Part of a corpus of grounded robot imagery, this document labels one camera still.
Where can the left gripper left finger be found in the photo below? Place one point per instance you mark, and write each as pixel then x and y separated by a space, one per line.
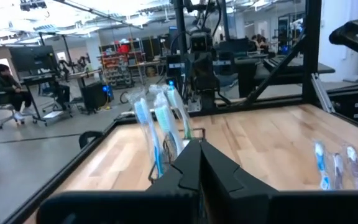
pixel 166 205

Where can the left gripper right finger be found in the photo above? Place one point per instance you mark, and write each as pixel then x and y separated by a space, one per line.
pixel 244 205

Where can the white green toothbrush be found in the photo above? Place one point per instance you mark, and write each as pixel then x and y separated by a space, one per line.
pixel 179 102

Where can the turquoise toothbrush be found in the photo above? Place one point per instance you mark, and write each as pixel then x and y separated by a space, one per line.
pixel 165 118

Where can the blue toothbrush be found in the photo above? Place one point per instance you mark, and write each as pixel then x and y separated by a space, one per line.
pixel 145 115
pixel 320 155

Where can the purple toothbrush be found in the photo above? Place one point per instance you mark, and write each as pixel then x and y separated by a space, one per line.
pixel 352 155
pixel 338 165

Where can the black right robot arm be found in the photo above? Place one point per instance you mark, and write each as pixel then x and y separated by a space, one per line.
pixel 209 99

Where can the person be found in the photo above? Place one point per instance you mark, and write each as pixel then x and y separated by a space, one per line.
pixel 256 43
pixel 5 85

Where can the parts shelf with bins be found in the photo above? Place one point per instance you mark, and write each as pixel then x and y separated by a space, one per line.
pixel 120 62

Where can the black computer tower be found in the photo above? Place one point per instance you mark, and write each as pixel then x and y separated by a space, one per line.
pixel 93 98

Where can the white aluminium bar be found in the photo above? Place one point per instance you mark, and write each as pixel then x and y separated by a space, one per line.
pixel 322 93

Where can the black equipment stand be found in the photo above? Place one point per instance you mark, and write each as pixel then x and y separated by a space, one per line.
pixel 356 37

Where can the black standing desk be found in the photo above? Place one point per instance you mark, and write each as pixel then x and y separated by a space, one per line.
pixel 37 80

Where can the black computer monitor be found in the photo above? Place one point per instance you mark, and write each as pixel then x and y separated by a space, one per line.
pixel 33 59

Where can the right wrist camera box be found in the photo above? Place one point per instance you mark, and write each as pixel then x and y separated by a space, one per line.
pixel 201 42

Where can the black aluminium table frame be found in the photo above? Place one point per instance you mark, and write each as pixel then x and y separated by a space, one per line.
pixel 312 46

